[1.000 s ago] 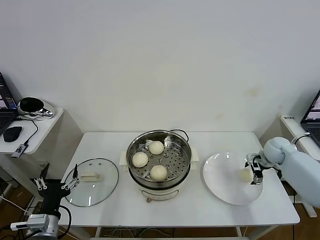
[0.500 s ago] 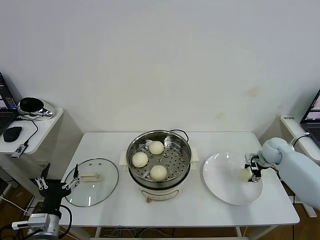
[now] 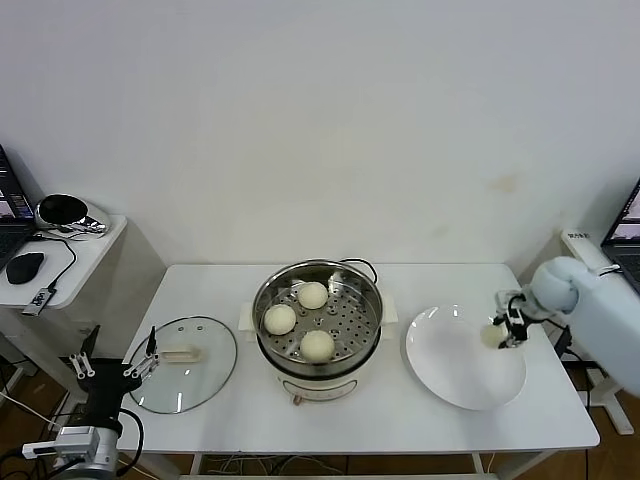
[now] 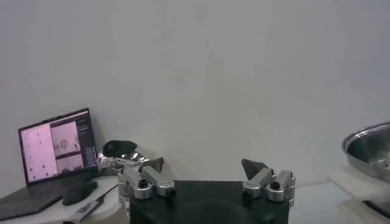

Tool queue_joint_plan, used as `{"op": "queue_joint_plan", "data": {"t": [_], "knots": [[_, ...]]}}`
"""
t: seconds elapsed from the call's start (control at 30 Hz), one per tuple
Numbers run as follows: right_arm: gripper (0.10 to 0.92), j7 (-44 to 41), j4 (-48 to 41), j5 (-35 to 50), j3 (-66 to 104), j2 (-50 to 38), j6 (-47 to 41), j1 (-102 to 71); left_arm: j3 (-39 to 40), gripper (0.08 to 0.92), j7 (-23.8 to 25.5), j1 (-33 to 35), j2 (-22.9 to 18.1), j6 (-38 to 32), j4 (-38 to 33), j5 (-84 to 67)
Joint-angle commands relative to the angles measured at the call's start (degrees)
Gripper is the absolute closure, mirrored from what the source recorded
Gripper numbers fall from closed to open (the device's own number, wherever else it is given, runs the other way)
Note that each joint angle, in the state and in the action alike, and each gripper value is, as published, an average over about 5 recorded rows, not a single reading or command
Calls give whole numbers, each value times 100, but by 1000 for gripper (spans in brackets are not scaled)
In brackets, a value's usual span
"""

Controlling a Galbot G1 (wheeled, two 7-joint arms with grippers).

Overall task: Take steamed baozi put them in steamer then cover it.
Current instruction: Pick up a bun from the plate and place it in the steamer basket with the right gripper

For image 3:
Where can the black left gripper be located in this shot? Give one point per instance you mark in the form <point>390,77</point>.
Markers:
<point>110,387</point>

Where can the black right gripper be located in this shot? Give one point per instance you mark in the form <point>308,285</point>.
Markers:
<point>517,322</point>

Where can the white steamed baozi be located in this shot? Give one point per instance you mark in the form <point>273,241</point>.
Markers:
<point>313,295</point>
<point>490,337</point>
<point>316,346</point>
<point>280,320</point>

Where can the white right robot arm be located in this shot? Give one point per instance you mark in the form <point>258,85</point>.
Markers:
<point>600,320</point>

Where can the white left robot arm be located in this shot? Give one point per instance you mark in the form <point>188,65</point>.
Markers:
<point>100,457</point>

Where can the perforated steel steamer basket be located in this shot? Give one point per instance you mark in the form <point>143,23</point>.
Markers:
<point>352,320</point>

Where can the black power adapter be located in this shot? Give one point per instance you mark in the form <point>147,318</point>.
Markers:
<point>565,342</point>

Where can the round white plate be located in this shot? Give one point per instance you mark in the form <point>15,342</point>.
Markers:
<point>450,360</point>

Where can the white rounded side desk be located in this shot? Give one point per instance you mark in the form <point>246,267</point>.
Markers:
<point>95,270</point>

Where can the small grey usb hub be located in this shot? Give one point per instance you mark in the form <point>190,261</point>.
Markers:
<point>39,301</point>

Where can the white side desk with label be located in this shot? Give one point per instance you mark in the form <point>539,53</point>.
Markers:
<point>575,246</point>

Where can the small printed desk label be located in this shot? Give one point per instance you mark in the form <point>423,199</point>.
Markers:
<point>579,235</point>

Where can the black computer mouse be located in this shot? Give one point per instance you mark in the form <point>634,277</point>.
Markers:
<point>25,267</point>

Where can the dark laptop on labelled desk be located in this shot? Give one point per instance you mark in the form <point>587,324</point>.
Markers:
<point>625,250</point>

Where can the black laptop on rounded desk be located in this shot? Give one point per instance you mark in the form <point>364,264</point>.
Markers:
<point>12,240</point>

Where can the shiny chrome helmet-shaped object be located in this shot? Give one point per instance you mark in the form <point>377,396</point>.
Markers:
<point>62,210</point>

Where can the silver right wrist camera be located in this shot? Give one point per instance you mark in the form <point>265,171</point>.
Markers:
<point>505,297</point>

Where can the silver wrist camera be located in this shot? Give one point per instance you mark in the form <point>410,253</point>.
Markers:
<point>77,439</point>
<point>505,297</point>

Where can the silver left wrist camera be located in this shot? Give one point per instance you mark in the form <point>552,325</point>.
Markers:
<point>77,439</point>

